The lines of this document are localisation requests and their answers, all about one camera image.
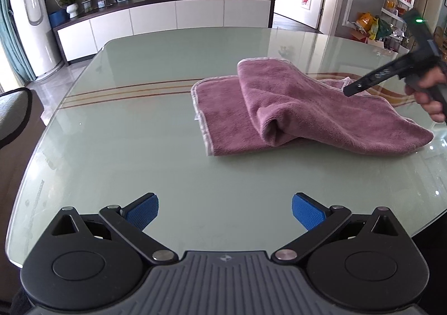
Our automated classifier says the white tower air conditioner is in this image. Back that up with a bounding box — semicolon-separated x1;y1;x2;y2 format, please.
5;0;66;81

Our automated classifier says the white television cabinet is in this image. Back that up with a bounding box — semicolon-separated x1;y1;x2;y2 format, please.
52;0;276;66

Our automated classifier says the brown chair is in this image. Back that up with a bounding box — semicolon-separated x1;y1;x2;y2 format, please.
0;87;47;204

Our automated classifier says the metal shelf rack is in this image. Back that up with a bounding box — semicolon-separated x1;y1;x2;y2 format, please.
380;0;417;44

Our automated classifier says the pink towel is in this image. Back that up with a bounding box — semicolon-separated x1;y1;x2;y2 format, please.
191;57;434;157

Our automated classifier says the green bag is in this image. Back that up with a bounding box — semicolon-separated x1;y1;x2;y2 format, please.
375;18;394;39

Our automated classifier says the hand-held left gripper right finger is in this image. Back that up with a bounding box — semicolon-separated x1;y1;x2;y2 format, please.
270;192;401;265

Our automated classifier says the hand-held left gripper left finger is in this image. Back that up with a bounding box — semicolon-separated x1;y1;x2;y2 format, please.
50;192;179;265

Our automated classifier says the teal curtain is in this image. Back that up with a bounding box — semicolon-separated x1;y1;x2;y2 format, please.
0;0;36;86

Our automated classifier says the orange bag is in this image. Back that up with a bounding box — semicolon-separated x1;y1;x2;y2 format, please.
356;12;380;40

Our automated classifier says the person's right hand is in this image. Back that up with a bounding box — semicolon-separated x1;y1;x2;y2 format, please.
405;66;447;124

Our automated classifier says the cardboard box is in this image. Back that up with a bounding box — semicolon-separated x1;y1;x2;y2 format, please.
348;27;385;49

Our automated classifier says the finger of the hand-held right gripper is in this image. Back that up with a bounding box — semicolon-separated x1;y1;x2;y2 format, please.
343;66;389;97

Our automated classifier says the blue bin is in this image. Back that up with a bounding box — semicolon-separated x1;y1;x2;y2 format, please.
49;9;69;28

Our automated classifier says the potted plant in white pot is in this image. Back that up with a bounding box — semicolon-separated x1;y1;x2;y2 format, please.
58;0;85;19

